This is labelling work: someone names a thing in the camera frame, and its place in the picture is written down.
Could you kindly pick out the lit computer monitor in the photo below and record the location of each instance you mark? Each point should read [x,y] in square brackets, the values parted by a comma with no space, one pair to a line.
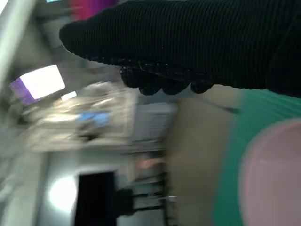
[42,82]

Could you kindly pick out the black flat panel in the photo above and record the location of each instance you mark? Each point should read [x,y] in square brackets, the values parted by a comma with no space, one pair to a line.
[96,200]

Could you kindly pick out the green cutting mat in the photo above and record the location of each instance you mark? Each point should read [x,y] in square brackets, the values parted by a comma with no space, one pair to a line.
[235,146]

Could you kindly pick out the black chair frame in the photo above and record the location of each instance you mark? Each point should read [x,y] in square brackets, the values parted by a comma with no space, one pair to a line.
[150,195]

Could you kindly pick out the white appliance with grille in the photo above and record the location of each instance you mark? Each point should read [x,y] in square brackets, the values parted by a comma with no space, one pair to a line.
[152,122]

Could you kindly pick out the pink bowl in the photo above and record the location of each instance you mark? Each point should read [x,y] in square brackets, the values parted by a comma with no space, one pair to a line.
[272,176]

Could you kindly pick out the cluttered desk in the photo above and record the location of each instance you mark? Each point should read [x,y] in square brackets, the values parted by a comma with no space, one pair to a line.
[70,117]

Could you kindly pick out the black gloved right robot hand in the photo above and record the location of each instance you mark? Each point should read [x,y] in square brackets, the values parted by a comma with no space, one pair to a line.
[188,42]

